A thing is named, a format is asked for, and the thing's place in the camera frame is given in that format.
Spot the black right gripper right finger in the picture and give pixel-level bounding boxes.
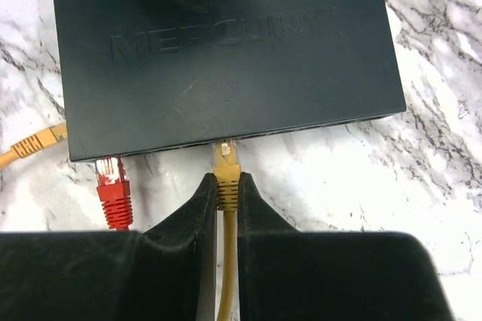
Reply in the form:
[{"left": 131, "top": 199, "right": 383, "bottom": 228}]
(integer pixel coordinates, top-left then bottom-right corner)
[{"left": 237, "top": 173, "right": 453, "bottom": 320}]

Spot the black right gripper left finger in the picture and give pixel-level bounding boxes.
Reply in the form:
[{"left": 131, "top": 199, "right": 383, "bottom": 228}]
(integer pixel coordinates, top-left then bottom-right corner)
[{"left": 1, "top": 173, "right": 216, "bottom": 320}]

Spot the black network switch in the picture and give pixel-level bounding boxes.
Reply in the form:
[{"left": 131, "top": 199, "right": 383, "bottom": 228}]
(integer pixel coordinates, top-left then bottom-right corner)
[{"left": 53, "top": 0, "right": 406, "bottom": 162}]

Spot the red ethernet cable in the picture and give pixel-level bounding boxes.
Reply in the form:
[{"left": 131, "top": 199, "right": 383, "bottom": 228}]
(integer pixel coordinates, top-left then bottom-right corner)
[{"left": 94, "top": 154, "right": 135, "bottom": 232}]

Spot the yellow ethernet cable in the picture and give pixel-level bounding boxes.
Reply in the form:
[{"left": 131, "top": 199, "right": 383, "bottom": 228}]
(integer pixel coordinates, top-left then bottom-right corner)
[{"left": 0, "top": 123, "right": 242, "bottom": 321}]

